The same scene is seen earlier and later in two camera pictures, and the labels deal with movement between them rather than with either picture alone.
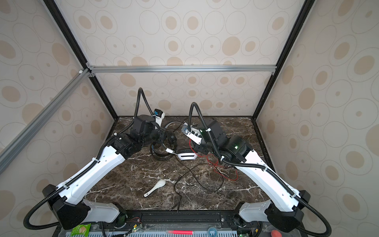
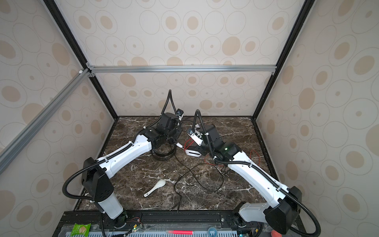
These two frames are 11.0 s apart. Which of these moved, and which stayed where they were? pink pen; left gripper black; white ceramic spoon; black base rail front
Moved: left gripper black
Stayed: white ceramic spoon; black base rail front; pink pen
